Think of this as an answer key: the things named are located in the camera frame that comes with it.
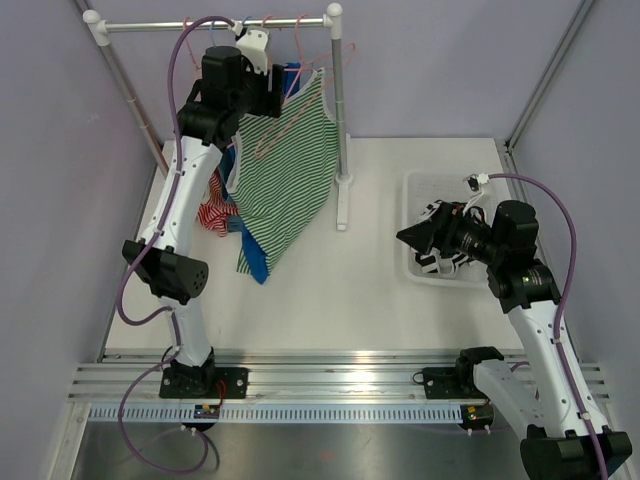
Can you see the white and chrome clothes rack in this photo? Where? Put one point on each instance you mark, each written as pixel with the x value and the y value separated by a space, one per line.
pixel 100 30

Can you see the red white striped tank top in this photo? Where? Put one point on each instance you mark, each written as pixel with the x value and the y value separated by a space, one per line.
pixel 218 213

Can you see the black white striped tank top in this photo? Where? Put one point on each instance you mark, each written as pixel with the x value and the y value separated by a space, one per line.
pixel 440 262

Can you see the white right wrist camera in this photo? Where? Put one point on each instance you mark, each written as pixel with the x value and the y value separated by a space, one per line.
pixel 480 189

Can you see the green white striped tank top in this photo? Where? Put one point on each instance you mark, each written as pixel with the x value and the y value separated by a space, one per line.
pixel 278 196

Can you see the white slotted cable duct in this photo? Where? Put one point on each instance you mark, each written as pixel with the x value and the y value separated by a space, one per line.
pixel 280 413

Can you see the aluminium mounting rail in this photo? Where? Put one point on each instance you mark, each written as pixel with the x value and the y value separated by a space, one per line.
pixel 331 376

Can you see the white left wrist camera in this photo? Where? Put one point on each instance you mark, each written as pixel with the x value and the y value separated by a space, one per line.
pixel 253 45

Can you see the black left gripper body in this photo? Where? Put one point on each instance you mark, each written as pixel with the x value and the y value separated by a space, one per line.
pixel 254 97

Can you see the bright blue tank top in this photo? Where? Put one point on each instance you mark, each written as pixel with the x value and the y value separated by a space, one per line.
pixel 255 256

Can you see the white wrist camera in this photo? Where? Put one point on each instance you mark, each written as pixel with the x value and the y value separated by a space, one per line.
pixel 253 45
pixel 480 189

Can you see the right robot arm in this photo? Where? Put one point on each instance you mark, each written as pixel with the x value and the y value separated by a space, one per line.
pixel 562 432

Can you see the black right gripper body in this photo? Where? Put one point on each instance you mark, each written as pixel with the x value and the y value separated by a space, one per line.
pixel 450 219

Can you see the white plastic basket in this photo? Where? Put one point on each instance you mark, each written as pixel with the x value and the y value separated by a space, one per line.
pixel 421 189

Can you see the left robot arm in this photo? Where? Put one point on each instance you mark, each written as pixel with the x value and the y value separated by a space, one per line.
pixel 235 81

